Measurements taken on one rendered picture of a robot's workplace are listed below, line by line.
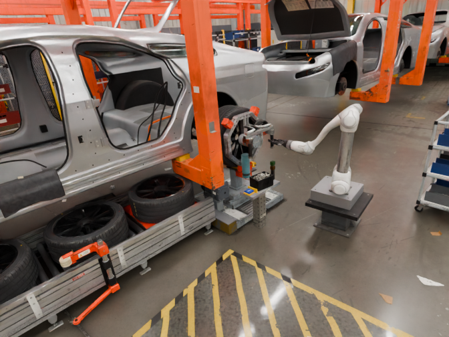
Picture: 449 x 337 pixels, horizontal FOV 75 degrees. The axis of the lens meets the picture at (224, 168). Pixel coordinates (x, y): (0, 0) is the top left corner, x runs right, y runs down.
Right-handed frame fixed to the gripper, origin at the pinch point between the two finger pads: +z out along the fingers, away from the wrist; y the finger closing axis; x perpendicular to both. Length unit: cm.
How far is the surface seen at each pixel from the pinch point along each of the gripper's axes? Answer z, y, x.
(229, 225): 2, -68, -72
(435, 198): -134, 92, -63
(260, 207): -15, -38, -58
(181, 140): 64, -70, 7
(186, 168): 53, -76, -20
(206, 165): 17, -76, -6
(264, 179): -16.7, -33.8, -27.2
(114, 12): 669, 169, 184
